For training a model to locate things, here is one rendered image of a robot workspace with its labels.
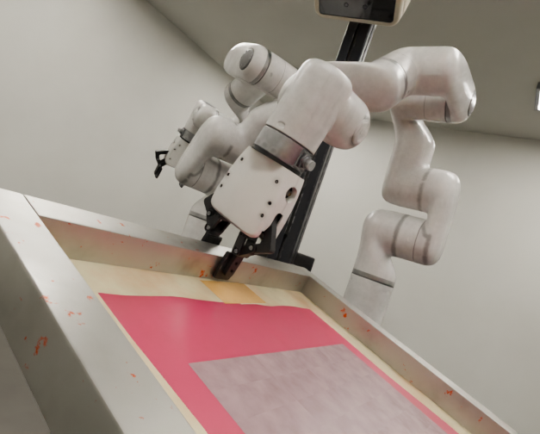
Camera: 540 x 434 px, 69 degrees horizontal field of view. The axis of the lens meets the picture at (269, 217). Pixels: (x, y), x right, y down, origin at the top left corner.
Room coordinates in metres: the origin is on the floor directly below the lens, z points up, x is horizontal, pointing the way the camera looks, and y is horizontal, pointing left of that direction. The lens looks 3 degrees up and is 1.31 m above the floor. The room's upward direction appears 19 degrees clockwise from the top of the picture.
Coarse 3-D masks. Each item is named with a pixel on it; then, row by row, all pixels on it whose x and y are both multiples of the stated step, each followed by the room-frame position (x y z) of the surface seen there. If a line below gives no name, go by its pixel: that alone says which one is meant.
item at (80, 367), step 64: (0, 192) 0.31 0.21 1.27; (0, 256) 0.26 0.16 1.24; (64, 256) 0.28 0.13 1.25; (128, 256) 0.41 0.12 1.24; (192, 256) 0.47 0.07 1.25; (256, 256) 0.63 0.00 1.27; (0, 320) 0.24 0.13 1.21; (64, 320) 0.22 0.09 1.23; (64, 384) 0.20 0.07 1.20; (128, 384) 0.20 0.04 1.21; (448, 384) 0.59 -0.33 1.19
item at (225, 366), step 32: (128, 320) 0.32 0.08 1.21; (160, 320) 0.35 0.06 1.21; (192, 320) 0.39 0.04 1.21; (224, 320) 0.43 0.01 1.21; (256, 320) 0.48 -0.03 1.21; (160, 352) 0.31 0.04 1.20; (192, 352) 0.34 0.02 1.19; (224, 352) 0.37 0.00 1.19; (256, 352) 0.40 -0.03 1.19; (288, 352) 0.45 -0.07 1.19; (192, 384) 0.30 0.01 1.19; (224, 384) 0.32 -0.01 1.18; (256, 384) 0.35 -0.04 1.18; (288, 384) 0.38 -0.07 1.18; (320, 384) 0.42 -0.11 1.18; (224, 416) 0.28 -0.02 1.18; (256, 416) 0.31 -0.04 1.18; (288, 416) 0.33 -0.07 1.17; (320, 416) 0.36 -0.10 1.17; (352, 416) 0.40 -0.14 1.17
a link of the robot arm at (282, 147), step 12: (264, 132) 0.49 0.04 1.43; (276, 132) 0.48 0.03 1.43; (264, 144) 0.49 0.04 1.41; (276, 144) 0.48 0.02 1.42; (288, 144) 0.48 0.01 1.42; (276, 156) 0.48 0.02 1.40; (288, 156) 0.48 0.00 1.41; (300, 156) 0.48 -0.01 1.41; (312, 156) 0.50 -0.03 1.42; (300, 168) 0.50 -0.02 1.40; (312, 168) 0.49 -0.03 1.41
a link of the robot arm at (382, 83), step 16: (336, 64) 0.62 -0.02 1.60; (352, 64) 0.62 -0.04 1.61; (368, 64) 0.62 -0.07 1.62; (384, 64) 0.63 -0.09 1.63; (288, 80) 0.57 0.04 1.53; (352, 80) 0.64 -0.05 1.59; (368, 80) 0.63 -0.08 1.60; (384, 80) 0.62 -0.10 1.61; (400, 80) 0.63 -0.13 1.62; (368, 96) 0.65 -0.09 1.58; (384, 96) 0.64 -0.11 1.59; (400, 96) 0.65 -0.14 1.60
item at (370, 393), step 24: (264, 312) 0.53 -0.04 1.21; (288, 312) 0.59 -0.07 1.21; (312, 312) 0.66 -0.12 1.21; (288, 336) 0.50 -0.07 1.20; (312, 336) 0.55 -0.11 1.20; (336, 336) 0.62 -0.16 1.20; (312, 360) 0.47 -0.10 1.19; (336, 360) 0.52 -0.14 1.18; (360, 360) 0.58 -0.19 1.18; (336, 384) 0.45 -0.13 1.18; (360, 384) 0.49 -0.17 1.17; (384, 384) 0.54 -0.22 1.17; (360, 408) 0.43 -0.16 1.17; (384, 408) 0.46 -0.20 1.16; (408, 408) 0.51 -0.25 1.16; (384, 432) 0.41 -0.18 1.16; (408, 432) 0.44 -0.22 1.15; (432, 432) 0.48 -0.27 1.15; (456, 432) 0.53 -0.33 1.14
